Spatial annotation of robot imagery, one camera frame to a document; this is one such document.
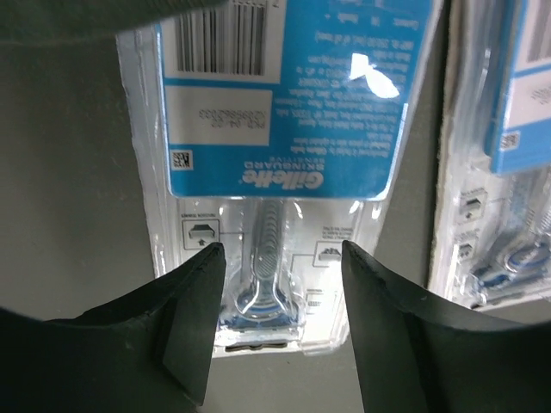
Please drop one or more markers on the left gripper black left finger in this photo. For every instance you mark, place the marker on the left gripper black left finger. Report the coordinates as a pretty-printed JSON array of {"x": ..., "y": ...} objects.
[{"x": 150, "y": 350}]

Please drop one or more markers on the olive green cloth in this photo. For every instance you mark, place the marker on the olive green cloth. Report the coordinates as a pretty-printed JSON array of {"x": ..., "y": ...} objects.
[{"x": 39, "y": 23}]

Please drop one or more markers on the blue razor blister pack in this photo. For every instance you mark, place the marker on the blue razor blister pack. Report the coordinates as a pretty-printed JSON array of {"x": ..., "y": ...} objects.
[
  {"x": 491, "y": 243},
  {"x": 275, "y": 128}
]

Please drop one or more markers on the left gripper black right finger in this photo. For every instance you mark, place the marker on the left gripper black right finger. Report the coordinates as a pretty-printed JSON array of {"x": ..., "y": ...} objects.
[{"x": 418, "y": 352}]

